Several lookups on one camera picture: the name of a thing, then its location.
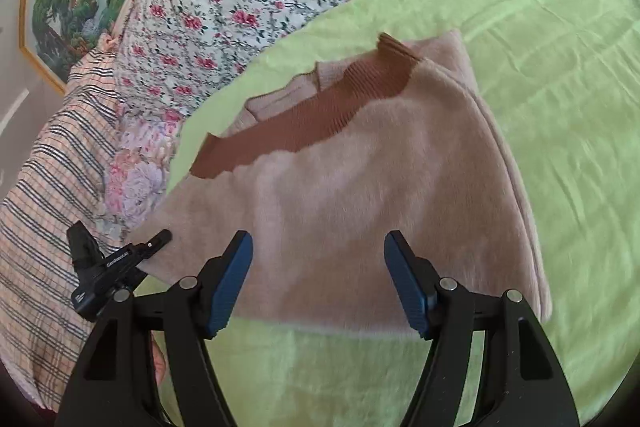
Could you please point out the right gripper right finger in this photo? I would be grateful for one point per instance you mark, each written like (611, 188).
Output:
(520, 381)

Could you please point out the plaid striped blanket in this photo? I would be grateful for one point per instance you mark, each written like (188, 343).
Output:
(61, 182)

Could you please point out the light green bed sheet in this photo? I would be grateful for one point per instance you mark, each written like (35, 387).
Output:
(562, 79)

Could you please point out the pink floral pillow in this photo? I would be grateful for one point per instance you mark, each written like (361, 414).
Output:
(137, 176)

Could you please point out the beige knit sweater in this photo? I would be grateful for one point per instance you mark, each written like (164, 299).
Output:
(321, 170)

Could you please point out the left hand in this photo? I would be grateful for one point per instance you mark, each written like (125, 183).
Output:
(159, 361)

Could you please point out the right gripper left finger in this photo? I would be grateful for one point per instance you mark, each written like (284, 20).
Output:
(137, 340)

